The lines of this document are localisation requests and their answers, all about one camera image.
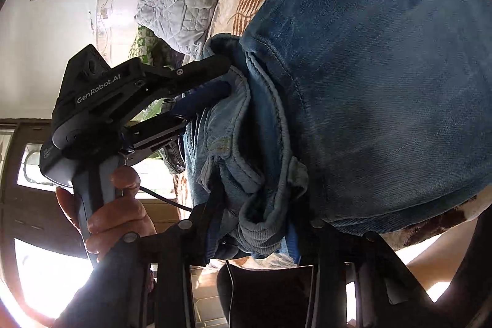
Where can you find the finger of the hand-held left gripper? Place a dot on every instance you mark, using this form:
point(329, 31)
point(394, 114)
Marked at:
point(207, 68)
point(200, 97)

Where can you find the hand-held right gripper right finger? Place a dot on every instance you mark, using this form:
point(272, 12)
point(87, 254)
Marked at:
point(294, 243)

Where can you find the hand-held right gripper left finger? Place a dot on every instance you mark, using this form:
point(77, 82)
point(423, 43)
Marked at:
point(214, 235)

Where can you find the blue denim pants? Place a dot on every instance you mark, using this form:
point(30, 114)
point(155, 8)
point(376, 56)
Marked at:
point(365, 82)

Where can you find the person's left forearm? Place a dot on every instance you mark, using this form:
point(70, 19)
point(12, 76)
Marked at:
point(100, 293)

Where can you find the person's left hand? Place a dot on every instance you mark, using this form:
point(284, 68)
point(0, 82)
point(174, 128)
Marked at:
point(119, 216)

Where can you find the green patterned cloth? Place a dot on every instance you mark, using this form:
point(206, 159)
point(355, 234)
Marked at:
point(146, 43)

